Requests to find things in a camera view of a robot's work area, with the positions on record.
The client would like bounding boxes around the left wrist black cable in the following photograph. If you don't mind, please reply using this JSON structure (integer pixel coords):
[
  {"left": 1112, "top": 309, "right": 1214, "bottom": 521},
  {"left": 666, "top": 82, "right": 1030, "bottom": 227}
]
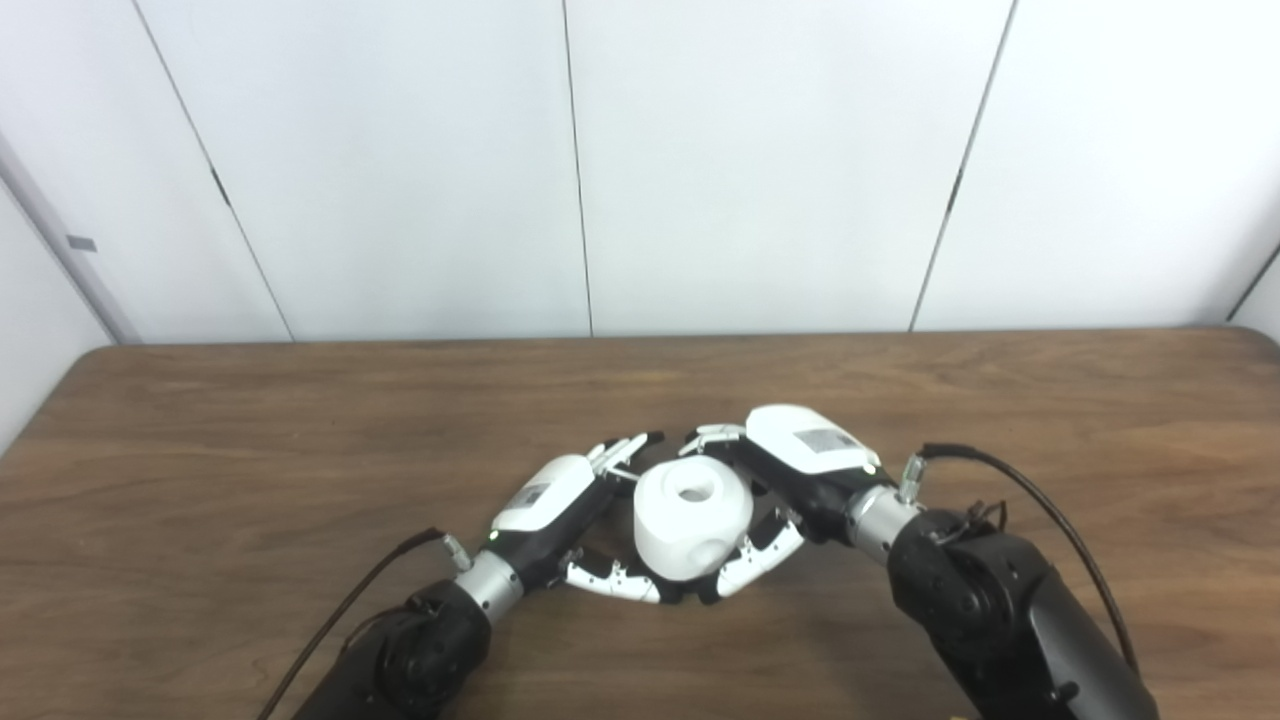
[{"left": 255, "top": 527, "right": 473, "bottom": 720}]

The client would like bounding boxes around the round white plastic piece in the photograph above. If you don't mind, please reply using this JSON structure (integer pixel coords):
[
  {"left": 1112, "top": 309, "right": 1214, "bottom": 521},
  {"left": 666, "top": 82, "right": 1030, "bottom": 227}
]
[{"left": 634, "top": 455, "right": 754, "bottom": 583}]

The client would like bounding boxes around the black flanged holder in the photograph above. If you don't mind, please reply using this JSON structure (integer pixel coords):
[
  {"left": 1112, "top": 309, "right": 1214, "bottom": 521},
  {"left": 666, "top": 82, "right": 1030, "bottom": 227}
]
[{"left": 655, "top": 575, "right": 721, "bottom": 606}]

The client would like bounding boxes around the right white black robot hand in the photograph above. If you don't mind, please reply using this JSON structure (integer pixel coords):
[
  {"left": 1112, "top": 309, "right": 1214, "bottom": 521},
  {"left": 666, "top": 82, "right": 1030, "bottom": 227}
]
[{"left": 680, "top": 404, "right": 886, "bottom": 601}]

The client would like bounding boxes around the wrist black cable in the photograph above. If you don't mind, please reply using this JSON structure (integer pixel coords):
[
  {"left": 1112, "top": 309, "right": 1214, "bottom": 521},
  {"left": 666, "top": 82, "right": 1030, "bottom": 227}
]
[
  {"left": 255, "top": 527, "right": 473, "bottom": 720},
  {"left": 898, "top": 442, "right": 1141, "bottom": 676}
]

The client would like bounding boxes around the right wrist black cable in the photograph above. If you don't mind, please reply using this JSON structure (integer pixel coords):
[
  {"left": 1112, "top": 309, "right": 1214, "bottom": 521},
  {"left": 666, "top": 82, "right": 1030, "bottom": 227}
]
[{"left": 898, "top": 442, "right": 1141, "bottom": 676}]

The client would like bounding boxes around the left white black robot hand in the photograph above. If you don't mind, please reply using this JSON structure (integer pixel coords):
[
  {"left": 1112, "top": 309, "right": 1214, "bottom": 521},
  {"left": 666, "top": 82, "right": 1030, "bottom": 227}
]
[{"left": 485, "top": 430, "right": 666, "bottom": 606}]

